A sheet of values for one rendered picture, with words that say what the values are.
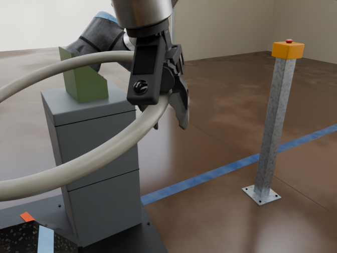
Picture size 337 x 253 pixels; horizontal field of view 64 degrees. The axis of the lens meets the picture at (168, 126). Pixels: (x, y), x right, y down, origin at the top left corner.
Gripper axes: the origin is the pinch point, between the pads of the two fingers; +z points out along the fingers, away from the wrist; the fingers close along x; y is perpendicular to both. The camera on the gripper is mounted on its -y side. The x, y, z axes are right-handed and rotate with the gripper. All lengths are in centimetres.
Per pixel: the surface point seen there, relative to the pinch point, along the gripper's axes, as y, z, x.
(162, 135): 164, 142, 82
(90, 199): 33, 76, 70
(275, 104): 108, 69, -25
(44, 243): -18.5, 18.8, 28.6
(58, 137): 36, 35, 71
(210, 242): 43, 122, 12
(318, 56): 613, 281, -141
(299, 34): 664, 243, -103
